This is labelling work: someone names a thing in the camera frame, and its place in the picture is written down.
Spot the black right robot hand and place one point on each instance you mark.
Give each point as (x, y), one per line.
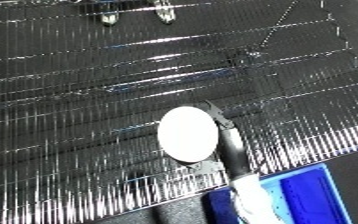
(234, 150)

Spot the white paper cup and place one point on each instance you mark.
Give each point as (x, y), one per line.
(188, 134)

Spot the pale right robot arm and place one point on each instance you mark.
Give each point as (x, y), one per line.
(255, 203)

